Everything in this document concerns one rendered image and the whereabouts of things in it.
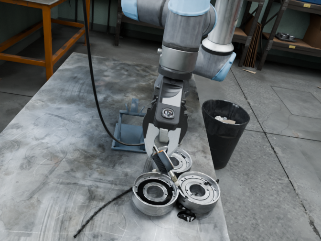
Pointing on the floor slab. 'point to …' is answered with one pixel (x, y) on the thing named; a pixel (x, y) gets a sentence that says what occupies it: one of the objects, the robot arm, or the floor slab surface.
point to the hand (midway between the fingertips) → (158, 155)
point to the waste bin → (223, 128)
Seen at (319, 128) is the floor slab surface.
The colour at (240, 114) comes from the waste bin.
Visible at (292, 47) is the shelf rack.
